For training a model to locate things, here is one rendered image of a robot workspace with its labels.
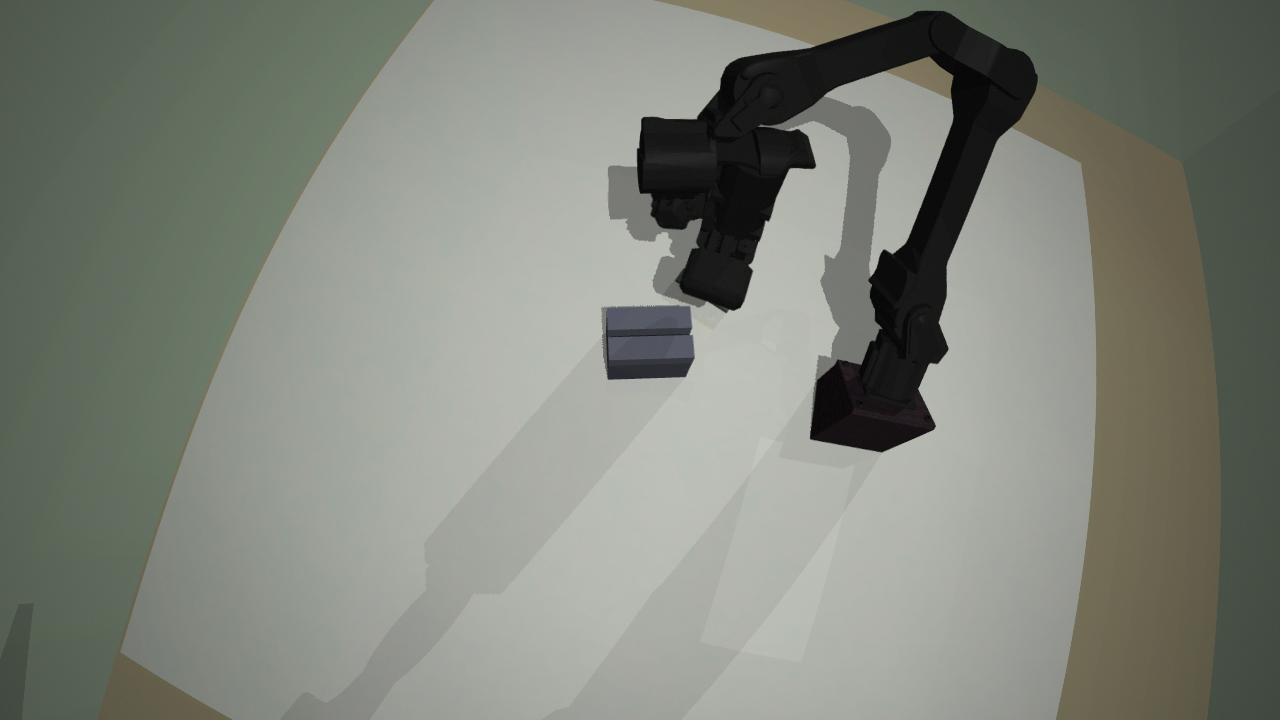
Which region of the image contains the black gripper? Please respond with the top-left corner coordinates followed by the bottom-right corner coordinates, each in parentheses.
top-left (680, 181), bottom-right (777, 311)

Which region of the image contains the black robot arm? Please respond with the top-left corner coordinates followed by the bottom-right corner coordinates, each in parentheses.
top-left (637, 10), bottom-right (1038, 410)

